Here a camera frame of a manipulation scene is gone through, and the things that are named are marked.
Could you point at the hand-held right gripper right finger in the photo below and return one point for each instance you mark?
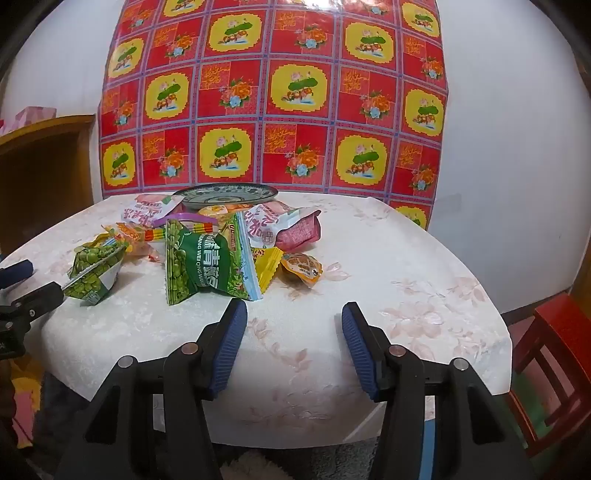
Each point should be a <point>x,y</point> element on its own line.
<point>358,355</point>

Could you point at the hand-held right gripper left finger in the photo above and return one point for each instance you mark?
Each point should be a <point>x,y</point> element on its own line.
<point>228,350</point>

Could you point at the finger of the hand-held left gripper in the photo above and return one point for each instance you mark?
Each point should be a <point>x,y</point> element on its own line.
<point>39,297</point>
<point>16,273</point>

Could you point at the green pea snack packet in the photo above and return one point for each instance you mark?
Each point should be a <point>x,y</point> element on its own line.
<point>247,263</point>
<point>94,267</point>
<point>198,263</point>

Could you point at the yellow snack packet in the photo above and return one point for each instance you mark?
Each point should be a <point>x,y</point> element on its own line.
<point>267,267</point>

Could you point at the yellow candy packet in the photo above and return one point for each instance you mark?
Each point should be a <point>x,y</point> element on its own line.
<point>300,267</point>

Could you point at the orange snack bag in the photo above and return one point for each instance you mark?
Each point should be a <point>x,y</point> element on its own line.
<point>131,235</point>

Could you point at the pink spout pouch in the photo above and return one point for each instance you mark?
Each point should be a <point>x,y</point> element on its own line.
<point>147,210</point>
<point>286,228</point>

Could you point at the purple lidded box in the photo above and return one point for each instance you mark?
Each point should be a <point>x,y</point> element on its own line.
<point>187,218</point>

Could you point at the orange jelly cup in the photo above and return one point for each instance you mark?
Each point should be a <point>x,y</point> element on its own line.
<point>214,211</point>

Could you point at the blue patterned plate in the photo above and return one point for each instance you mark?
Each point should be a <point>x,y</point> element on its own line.
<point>226,194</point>

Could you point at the pink yellow cloth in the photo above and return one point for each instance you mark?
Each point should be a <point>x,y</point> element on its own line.
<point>25,397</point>

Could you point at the wooden cabinet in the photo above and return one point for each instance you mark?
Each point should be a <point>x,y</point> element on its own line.
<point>41,184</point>

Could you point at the grey fuzzy rug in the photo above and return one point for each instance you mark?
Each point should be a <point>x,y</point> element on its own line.
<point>277,461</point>

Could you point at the pink box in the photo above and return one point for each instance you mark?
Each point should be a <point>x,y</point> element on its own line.
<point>27,117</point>

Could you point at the red wooden chair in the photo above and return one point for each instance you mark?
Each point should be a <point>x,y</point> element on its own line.
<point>558,332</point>

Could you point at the red floral wall cloth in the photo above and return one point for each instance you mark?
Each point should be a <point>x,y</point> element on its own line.
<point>277,92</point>

